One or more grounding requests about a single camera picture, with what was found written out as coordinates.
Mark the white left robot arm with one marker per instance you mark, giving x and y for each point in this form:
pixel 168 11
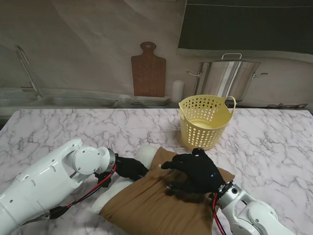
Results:
pixel 44 183

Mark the chrome kitchen faucet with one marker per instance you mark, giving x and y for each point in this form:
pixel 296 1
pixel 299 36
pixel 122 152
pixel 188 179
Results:
pixel 27 71

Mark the black stove grate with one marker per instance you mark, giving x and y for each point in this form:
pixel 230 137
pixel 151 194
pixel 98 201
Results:
pixel 288 105

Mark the yellow perforated laundry basket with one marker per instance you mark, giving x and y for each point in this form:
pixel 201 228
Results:
pixel 220 120

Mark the white pillow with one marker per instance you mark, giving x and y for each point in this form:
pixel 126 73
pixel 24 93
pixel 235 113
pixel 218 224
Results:
pixel 144 153

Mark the steel kitchen sink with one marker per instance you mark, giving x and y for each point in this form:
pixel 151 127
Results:
pixel 78 101

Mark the large steel stock pot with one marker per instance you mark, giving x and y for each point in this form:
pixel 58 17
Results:
pixel 227 78

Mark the stack of white plates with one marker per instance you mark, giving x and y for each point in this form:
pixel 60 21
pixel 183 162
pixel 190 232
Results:
pixel 149 100

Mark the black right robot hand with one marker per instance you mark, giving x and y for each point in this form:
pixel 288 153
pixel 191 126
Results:
pixel 200 171

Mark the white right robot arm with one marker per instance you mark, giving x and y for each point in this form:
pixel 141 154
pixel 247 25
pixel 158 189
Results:
pixel 254 218

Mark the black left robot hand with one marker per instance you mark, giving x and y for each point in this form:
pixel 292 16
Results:
pixel 132 169

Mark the brown wooden cutting board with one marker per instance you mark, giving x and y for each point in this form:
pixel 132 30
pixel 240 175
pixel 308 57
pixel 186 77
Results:
pixel 148 76

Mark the brown pillowcase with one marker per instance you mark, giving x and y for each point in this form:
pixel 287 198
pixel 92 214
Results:
pixel 151 208

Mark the dark range hood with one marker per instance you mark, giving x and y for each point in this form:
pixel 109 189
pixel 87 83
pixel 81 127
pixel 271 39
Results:
pixel 244 27

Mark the white pillar candle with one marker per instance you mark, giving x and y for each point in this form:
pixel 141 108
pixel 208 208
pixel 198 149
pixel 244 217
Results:
pixel 178 91

